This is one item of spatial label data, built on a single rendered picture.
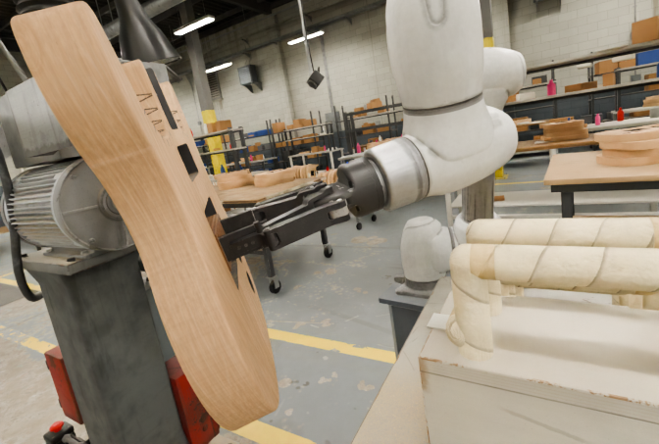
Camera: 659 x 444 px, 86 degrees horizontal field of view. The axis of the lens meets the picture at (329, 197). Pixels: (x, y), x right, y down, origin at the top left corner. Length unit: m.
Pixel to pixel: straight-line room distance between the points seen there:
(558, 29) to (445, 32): 11.20
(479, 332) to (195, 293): 0.25
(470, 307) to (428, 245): 0.95
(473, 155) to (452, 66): 0.12
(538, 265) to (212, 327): 0.27
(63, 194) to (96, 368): 0.52
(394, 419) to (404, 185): 0.33
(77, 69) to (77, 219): 0.76
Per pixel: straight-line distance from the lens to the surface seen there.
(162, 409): 1.45
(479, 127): 0.48
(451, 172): 0.47
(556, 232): 0.41
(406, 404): 0.61
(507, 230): 0.42
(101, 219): 1.04
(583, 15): 11.70
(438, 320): 0.45
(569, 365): 0.40
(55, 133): 0.86
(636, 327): 0.47
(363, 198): 0.44
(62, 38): 0.29
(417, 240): 1.30
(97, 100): 0.28
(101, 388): 1.31
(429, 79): 0.45
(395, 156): 0.45
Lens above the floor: 1.33
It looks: 10 degrees down
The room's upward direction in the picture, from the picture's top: 9 degrees counter-clockwise
